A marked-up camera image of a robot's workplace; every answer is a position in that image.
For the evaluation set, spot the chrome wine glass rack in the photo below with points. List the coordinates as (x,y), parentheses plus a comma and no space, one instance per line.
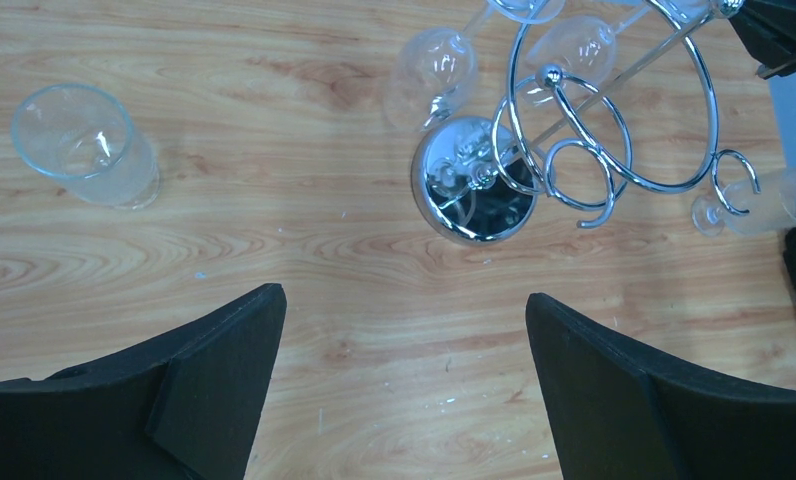
(477,181)

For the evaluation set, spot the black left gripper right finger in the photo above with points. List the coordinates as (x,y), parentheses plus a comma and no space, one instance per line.
(621,409)

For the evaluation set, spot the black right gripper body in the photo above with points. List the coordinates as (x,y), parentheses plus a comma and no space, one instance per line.
(767,30)

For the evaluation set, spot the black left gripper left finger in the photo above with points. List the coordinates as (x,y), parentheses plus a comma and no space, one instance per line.
(185,404)

